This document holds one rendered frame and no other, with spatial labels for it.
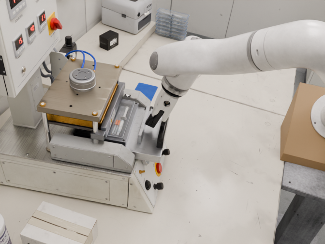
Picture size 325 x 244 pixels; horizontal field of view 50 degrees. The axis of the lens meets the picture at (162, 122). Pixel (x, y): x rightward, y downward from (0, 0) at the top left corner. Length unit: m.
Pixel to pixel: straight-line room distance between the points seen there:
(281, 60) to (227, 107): 0.97
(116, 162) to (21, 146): 0.32
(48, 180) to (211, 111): 0.80
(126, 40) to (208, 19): 1.73
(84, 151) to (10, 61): 0.32
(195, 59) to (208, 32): 2.82
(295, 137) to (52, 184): 0.93
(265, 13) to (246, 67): 2.72
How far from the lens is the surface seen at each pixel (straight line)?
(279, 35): 0.73
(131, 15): 2.01
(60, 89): 1.09
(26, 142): 1.20
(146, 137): 1.13
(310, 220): 1.89
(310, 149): 1.50
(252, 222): 1.27
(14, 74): 0.98
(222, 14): 3.56
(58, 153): 1.10
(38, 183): 1.24
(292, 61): 0.72
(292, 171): 1.49
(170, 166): 1.35
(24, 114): 1.21
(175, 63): 0.86
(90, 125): 1.06
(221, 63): 0.83
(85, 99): 1.05
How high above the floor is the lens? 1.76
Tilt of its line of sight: 41 degrees down
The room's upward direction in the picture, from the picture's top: 7 degrees clockwise
